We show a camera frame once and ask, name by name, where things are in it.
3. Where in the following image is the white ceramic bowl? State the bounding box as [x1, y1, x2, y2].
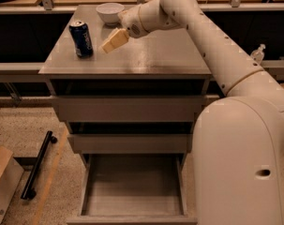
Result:
[96, 3, 125, 25]

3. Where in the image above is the black metal bar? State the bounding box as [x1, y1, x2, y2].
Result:
[21, 130, 57, 200]

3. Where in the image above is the grey open bottom drawer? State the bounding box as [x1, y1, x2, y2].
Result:
[67, 154, 197, 225]

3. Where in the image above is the blue pepsi can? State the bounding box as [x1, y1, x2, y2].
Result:
[68, 21, 94, 58]

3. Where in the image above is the clear sanitizer pump bottle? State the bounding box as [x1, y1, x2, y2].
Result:
[250, 44, 265, 64]

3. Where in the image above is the grey middle drawer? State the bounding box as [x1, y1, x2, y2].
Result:
[68, 134, 192, 154]

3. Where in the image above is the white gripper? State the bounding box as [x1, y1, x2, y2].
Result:
[101, 6, 148, 53]

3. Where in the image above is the grey top drawer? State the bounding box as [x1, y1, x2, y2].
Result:
[52, 97, 205, 123]

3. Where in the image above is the cardboard box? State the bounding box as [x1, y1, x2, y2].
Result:
[0, 145, 23, 224]

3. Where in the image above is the grey drawer cabinet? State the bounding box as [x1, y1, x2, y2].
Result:
[38, 5, 213, 225]

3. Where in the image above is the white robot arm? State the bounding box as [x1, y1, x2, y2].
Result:
[101, 0, 284, 225]

